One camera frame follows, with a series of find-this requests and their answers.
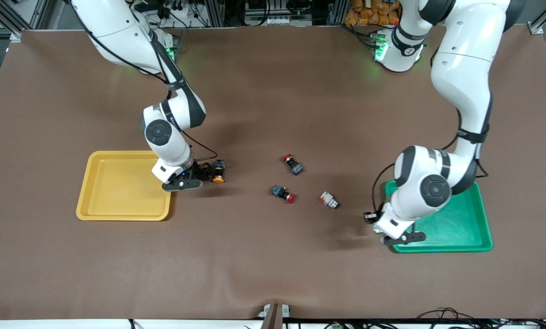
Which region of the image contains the aluminium frame profile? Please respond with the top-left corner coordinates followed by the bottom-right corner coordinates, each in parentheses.
top-left (0, 0), bottom-right (50, 42)
top-left (526, 0), bottom-right (546, 35)

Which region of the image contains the red push button switch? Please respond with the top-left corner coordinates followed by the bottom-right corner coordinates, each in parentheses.
top-left (282, 154), bottom-right (305, 176)
top-left (271, 184), bottom-right (297, 204)

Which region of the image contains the metal table edge clamp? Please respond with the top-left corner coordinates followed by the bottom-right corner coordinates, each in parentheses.
top-left (256, 303), bottom-right (292, 329)

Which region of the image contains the white power strip with plugs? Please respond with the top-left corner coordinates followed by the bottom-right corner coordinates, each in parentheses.
top-left (161, 5), bottom-right (192, 20)

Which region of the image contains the orange packaged goods pile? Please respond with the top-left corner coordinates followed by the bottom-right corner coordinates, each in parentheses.
top-left (344, 0), bottom-right (401, 26)

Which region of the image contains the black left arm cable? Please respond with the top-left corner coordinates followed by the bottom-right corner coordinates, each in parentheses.
top-left (371, 46), bottom-right (491, 216)

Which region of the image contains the brown table mat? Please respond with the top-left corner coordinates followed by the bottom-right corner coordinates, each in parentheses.
top-left (0, 25), bottom-right (546, 320)

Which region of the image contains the black cable bundle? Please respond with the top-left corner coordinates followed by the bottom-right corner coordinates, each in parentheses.
top-left (414, 308), bottom-right (546, 329)

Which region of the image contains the yellow push button switch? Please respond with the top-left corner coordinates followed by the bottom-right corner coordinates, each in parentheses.
top-left (212, 159), bottom-right (227, 184)

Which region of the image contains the yellow plastic tray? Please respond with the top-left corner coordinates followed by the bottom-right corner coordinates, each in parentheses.
top-left (75, 150), bottom-right (176, 222)

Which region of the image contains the long white power strip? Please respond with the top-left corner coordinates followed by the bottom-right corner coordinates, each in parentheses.
top-left (244, 16), bottom-right (292, 27)

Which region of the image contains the white green button orange mark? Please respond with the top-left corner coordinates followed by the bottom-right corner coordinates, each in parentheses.
top-left (319, 191), bottom-right (339, 210)

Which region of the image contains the green plastic tray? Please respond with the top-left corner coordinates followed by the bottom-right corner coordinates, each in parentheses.
top-left (384, 179), bottom-right (493, 254)

